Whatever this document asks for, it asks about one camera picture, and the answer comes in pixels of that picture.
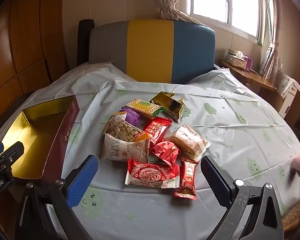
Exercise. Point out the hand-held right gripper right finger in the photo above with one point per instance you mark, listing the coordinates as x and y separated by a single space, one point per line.
215 182

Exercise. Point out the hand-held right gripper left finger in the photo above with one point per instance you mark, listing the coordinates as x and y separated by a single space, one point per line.
82 180

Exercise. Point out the gold metal tray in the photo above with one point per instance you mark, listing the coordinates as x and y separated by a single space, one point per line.
27 135

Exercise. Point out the small red candy packet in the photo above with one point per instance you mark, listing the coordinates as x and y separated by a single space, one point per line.
187 180

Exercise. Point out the white snack packet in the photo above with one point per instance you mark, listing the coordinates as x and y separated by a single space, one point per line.
120 150

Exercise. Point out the clear rice cake packet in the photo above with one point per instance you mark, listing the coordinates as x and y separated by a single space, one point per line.
187 140

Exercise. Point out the crinkled red snack packet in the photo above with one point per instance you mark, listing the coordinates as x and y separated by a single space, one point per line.
165 152

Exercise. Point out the clear peanut packet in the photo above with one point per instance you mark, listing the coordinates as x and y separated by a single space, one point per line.
122 130

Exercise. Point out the red and white chocolate packet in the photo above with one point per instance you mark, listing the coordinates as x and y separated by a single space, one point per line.
150 175

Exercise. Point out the purple snack packet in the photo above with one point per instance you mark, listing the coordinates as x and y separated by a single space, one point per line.
132 116

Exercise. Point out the gold and black snack packet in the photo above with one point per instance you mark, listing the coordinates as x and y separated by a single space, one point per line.
176 111

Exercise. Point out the cracker packet with green ends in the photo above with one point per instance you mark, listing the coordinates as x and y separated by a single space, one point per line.
143 107

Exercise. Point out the olive gold snack packet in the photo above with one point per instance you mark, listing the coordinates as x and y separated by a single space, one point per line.
161 100

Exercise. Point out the white printed plastic tablecloth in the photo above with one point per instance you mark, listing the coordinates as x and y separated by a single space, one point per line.
240 142

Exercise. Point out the woven wicker seat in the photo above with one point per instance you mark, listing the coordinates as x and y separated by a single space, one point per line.
297 215

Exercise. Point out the wooden side table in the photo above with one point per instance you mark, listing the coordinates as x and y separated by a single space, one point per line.
252 78

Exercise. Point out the wooden wardrobe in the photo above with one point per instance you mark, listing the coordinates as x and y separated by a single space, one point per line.
27 30

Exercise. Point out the patterned tissue box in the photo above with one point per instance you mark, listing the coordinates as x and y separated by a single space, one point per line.
236 61

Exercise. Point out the small purple box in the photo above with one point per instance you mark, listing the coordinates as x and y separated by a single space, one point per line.
249 63

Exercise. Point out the grey yellow blue headboard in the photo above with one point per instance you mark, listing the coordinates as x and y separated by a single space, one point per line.
150 50

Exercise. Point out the tied floral curtain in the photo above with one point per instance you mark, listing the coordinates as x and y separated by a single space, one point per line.
165 5

